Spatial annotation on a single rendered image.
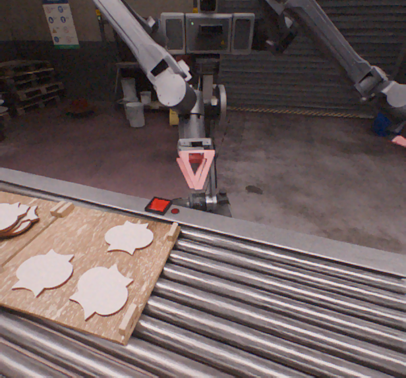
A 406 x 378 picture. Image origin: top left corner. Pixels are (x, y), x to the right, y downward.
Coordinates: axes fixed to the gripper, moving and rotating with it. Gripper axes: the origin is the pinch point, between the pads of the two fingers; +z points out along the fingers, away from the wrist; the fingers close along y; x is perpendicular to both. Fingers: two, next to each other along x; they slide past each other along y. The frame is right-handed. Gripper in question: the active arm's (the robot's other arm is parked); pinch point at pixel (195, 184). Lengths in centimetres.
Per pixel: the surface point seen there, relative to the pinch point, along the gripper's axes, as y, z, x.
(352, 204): -163, 32, 175
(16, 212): -29, 6, -53
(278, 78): -378, -187, 216
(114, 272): -12.0, 21.4, -20.7
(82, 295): -7.7, 24.2, -27.2
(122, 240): -21.2, 15.4, -19.9
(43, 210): -39, 6, -50
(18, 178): -63, -6, -71
